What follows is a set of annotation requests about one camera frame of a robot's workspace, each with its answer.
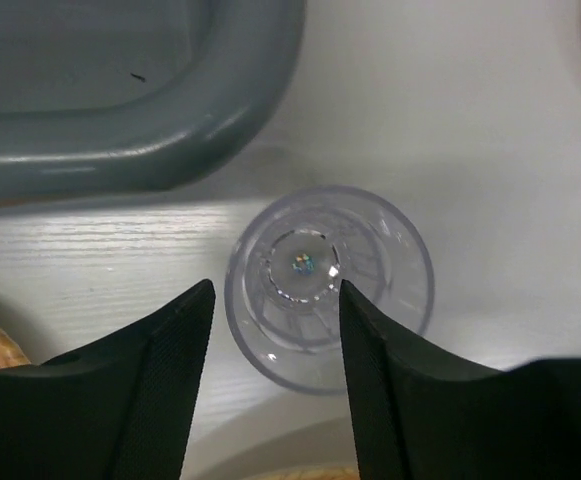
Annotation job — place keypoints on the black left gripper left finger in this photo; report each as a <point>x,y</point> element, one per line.
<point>120,407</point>

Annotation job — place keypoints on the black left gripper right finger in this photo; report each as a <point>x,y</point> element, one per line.
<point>421,412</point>

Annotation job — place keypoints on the triangular orange woven tray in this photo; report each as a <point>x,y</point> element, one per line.
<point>313,471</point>

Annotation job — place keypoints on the clear plastic cup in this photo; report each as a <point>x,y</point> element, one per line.
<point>281,291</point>

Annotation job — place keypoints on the grey plastic bin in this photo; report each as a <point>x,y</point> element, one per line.
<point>102,97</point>

